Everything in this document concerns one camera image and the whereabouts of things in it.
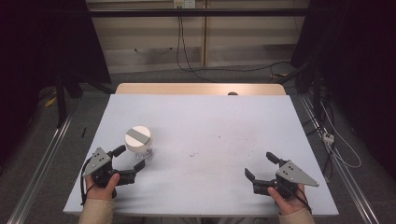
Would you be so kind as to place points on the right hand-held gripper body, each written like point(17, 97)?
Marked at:
point(292, 174)

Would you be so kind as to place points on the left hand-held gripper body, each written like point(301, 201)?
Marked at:
point(97, 161)

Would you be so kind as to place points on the clear jar with white lid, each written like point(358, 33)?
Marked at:
point(138, 138)

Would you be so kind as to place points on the person's right hand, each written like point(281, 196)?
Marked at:
point(289, 205)

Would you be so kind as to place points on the person's left hand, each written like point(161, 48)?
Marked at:
point(101, 193)

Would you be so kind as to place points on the small black floor stick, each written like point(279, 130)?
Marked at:
point(83, 132)

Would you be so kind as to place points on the white table board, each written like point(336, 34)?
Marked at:
point(202, 124)

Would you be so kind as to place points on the yellow floor tape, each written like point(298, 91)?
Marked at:
point(50, 102)

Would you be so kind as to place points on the dark round table grommet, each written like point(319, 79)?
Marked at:
point(233, 93)

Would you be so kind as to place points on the black curtain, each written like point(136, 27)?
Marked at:
point(358, 56)
point(40, 40)

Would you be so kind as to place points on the black horizontal bar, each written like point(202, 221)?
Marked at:
point(199, 12)

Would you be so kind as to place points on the metal floor rail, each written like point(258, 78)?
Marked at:
point(40, 172)
point(348, 180)

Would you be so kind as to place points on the light wooden post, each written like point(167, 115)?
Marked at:
point(204, 34)

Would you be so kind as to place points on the white wall outlet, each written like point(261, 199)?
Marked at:
point(184, 3)

